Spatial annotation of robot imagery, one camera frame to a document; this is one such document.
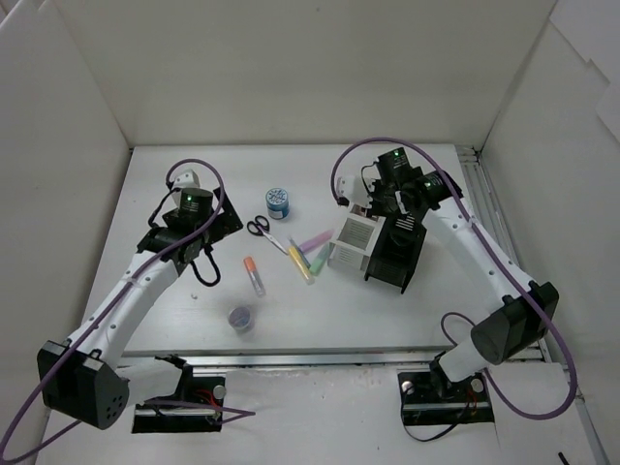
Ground white slotted pen holder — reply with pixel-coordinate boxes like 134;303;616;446
327;204;386;274

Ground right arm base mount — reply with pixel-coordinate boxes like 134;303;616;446
397;356;495;444

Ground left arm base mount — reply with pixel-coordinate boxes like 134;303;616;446
132;356;226;434

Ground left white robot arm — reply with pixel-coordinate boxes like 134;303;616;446
37;188;243;430

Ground green highlighter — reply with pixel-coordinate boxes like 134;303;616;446
309;242;331;276

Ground orange capped glue stick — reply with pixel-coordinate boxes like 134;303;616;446
243;256;266;297

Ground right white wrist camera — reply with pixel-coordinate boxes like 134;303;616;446
335;175;371;208

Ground small clear glitter jar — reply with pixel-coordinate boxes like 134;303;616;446
228;306;255;334

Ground aluminium rail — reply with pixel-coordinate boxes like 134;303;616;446
119;346;447;369
455;145;609;464

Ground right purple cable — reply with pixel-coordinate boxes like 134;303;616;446
329;138;577;419

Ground black slotted pen holder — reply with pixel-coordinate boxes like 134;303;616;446
364;215;426;295

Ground purple highlighter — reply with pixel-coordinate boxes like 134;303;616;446
298;229;334;254

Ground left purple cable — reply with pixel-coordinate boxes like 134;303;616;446
0;158;256;464

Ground yellow highlighter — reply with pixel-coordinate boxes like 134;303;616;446
288;246;315;285

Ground black handled scissors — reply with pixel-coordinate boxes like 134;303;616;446
246;215;288;255

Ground aluminium right rail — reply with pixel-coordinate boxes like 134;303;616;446
455;145;609;464

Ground blue lidded jar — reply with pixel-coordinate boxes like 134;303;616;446
265;187;290;220

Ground purple cable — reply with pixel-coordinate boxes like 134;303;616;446
329;138;577;419
0;158;256;464

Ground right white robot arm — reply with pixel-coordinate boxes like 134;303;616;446
370;148;559;399

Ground aluminium front rail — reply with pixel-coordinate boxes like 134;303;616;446
119;346;447;369

